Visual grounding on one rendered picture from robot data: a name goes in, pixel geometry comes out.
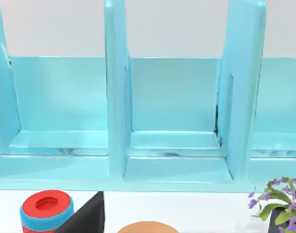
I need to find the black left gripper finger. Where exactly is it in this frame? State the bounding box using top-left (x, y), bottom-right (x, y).
top-left (59, 191), bottom-right (106, 233)

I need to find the brown bread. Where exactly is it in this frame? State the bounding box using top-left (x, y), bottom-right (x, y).
top-left (116, 221), bottom-right (180, 233)

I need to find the light blue rack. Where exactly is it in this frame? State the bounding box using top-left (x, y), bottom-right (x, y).
top-left (0, 0), bottom-right (296, 193)

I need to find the purple flowered plant in black pot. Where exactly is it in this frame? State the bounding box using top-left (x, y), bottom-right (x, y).
top-left (247, 177), bottom-right (296, 233)

